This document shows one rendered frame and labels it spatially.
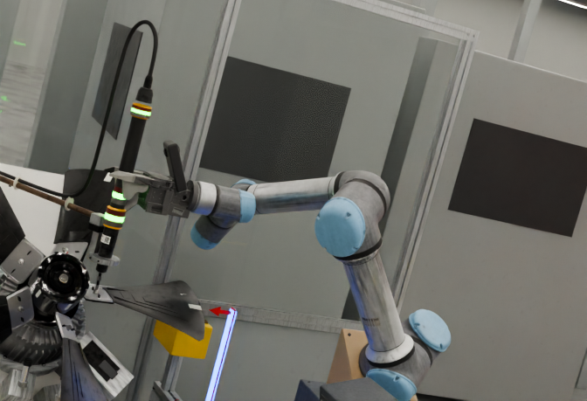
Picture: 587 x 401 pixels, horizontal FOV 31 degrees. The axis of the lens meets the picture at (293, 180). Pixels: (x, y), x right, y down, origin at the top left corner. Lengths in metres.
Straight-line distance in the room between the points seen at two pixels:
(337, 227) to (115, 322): 1.17
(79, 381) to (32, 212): 0.57
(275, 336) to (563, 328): 3.61
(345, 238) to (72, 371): 0.65
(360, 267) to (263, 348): 1.18
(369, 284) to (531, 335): 4.42
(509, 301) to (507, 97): 1.25
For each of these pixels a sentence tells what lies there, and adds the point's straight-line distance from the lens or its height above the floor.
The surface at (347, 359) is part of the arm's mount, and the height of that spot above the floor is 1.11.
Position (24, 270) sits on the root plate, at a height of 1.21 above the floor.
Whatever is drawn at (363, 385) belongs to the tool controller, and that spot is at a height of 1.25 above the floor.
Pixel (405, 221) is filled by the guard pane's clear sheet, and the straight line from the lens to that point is 3.61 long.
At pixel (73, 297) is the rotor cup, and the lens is 2.37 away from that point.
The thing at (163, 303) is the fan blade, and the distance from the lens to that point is 2.49.
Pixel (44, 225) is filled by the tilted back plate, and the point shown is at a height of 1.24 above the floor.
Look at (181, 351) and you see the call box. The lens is 2.83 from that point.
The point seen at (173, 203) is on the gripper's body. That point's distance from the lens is 2.45.
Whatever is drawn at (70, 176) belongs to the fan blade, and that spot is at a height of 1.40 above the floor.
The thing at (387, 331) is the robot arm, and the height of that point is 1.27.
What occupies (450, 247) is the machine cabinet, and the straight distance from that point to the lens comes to 6.29.
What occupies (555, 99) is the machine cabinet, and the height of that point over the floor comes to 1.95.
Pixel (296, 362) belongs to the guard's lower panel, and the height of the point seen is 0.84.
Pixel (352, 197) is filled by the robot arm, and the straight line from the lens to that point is 2.31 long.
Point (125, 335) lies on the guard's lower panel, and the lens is 3.31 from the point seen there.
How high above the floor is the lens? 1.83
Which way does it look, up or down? 7 degrees down
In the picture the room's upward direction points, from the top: 15 degrees clockwise
